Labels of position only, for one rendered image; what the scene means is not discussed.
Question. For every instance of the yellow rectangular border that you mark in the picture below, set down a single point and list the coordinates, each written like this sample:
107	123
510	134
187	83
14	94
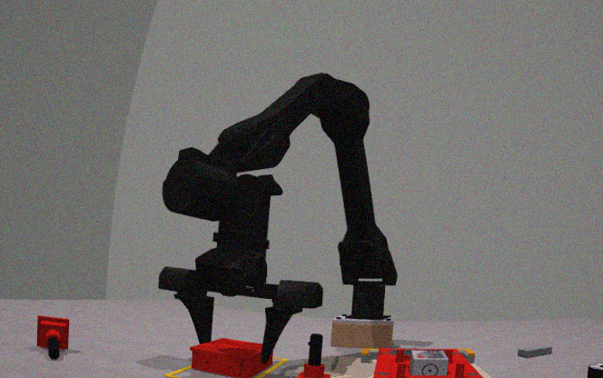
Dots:
260	375

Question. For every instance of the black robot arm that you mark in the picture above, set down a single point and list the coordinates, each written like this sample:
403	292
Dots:
206	186

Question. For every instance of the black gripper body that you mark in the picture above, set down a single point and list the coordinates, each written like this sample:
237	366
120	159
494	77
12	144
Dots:
287	295

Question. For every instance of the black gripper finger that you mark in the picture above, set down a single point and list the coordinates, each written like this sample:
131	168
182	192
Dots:
201	311
276	319

